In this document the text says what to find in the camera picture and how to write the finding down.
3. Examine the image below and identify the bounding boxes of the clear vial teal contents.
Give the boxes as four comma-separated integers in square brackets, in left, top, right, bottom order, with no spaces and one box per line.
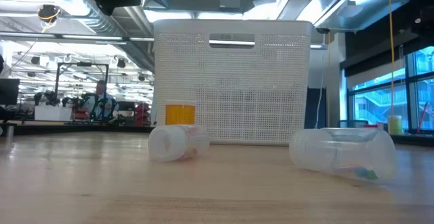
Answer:
[288,127,397,185]

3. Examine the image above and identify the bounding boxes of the black monitor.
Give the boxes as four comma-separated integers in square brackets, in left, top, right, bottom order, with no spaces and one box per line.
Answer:
[0,78,20,105]

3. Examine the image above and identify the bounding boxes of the orange pill bottle white cap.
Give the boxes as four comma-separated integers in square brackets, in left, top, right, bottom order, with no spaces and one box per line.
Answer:
[164,100,197,126]

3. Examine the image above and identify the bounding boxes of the white perforated plastic basket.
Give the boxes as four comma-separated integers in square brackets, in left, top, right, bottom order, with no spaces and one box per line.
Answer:
[152,19,313,147]

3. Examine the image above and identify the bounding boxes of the white hanging cord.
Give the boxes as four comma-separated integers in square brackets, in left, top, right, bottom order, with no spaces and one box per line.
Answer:
[313,49,326,130]

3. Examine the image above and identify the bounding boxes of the black metal rig frame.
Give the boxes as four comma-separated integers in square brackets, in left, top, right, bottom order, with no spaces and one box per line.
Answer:
[54,62,110,122]

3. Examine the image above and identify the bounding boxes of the black table frame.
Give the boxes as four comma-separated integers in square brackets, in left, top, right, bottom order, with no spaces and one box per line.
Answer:
[15,120,434,147]

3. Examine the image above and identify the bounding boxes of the black folding panels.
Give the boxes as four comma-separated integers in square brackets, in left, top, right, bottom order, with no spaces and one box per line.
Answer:
[307,86,327,130]

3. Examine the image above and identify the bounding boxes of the person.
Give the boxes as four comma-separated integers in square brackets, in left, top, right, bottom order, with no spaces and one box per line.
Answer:
[84,79,120,122]

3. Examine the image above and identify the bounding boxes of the clear vial pink contents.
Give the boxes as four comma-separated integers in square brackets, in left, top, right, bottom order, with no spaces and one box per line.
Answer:
[147,124,211,163]

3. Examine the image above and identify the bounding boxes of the red chair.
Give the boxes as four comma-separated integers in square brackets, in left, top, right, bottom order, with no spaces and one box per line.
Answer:
[134,102,153,126]

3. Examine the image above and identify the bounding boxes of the yellow-green cup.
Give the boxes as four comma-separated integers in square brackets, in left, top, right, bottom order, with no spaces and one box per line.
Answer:
[387,115,403,136]

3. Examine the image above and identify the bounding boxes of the white box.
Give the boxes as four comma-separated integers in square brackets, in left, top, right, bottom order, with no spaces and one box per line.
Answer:
[34,105,74,122]

